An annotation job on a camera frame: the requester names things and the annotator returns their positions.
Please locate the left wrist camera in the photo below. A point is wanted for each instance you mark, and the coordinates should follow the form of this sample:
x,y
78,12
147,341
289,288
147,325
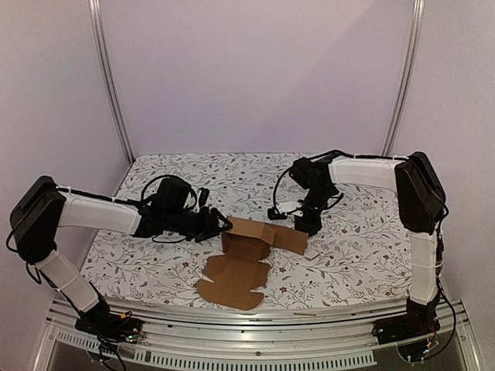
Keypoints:
x,y
201,197

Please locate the aluminium front rail frame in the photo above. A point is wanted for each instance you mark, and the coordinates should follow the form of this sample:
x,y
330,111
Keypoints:
x,y
336,338

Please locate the brown cardboard box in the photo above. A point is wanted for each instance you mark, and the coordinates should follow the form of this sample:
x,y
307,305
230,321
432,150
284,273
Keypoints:
x,y
233,278

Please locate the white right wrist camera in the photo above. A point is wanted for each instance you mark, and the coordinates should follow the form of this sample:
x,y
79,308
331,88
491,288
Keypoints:
x,y
281,211

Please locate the left aluminium corner post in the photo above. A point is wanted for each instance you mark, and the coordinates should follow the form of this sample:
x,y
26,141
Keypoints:
x,y
97,24

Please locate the floral patterned table mat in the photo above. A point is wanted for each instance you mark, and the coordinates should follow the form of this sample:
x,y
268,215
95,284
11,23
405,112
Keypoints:
x,y
361,254

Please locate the aluminium corner post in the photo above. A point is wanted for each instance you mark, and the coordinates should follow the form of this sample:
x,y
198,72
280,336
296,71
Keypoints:
x,y
97,24
414,36

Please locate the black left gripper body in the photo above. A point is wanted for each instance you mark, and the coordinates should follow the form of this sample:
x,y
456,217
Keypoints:
x,y
195,228

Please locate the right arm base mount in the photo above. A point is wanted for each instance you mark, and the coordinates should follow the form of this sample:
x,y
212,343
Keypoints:
x,y
417,321

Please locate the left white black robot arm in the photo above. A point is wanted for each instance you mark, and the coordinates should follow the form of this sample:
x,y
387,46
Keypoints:
x,y
175,207

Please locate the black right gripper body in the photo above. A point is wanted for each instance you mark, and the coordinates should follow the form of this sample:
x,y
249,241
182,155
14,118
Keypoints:
x,y
307,218

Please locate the right aluminium corner post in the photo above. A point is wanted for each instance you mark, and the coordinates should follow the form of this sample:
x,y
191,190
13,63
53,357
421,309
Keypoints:
x,y
414,36

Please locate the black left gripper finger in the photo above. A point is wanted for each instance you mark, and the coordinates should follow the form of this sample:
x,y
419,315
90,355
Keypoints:
x,y
223,223
206,236

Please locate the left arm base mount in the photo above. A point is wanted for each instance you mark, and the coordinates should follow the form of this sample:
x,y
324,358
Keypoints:
x,y
101,322

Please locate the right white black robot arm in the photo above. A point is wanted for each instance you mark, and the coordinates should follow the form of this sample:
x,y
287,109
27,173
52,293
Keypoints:
x,y
421,203

